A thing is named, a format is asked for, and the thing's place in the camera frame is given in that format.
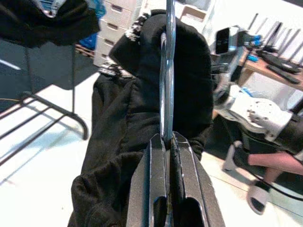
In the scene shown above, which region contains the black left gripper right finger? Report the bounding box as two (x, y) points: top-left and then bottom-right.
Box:
(170, 132), (224, 227)

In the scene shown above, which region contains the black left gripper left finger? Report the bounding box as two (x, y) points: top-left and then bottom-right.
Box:
(126, 133), (168, 227)

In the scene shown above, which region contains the black shirt with white print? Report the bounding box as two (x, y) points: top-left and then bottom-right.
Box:
(67, 9), (215, 227)

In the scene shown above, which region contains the grey slide sandal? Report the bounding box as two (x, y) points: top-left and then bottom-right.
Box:
(222, 140), (244, 171)
(246, 181), (271, 215)

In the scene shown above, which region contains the person bare leg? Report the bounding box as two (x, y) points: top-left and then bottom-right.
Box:
(233, 139), (303, 190)

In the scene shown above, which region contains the black metal clothes rack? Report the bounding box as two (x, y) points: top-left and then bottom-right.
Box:
(0, 44), (89, 166)

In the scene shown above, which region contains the wooden desk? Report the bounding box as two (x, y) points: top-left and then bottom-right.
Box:
(239, 55), (303, 92)

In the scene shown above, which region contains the wooden pallet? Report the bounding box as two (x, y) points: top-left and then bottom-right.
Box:
(75, 44), (97, 57)

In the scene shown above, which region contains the blue fabric bundle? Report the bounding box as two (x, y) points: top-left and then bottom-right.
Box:
(79, 0), (106, 52)

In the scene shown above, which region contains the white drawer cabinet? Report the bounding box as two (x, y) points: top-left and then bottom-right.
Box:
(93, 0), (139, 67)

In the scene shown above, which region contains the black garment with white strap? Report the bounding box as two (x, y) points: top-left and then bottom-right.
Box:
(0, 0), (100, 49)

